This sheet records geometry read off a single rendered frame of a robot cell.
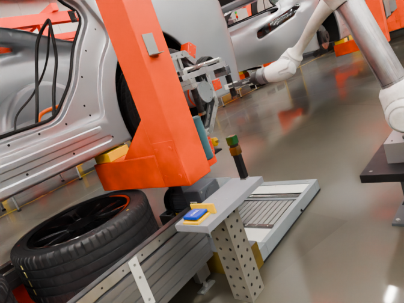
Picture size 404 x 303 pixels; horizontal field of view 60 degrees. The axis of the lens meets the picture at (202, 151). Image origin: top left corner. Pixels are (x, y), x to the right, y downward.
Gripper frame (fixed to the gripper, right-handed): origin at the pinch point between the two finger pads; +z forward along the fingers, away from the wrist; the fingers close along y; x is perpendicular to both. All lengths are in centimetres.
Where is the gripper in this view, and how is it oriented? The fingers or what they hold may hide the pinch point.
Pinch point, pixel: (231, 85)
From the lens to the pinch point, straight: 218.0
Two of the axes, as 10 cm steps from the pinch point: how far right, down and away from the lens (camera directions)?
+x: -3.3, -9.2, -2.2
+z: -7.4, 1.1, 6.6
